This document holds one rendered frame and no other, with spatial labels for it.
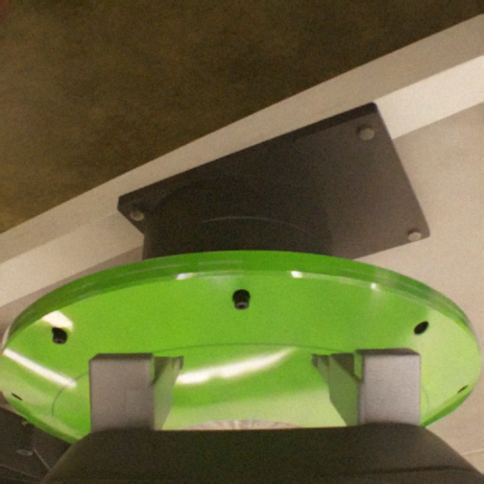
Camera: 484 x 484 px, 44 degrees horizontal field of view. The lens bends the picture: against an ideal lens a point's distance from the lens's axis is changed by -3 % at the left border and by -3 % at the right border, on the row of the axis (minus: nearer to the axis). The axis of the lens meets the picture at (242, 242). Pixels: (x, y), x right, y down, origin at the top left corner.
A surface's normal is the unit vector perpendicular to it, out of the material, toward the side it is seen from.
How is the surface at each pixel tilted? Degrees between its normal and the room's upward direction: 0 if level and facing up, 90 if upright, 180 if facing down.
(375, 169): 0
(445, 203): 0
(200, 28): 0
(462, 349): 24
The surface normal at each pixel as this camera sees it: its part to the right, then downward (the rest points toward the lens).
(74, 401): -0.29, 0.65
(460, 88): 0.02, 0.80
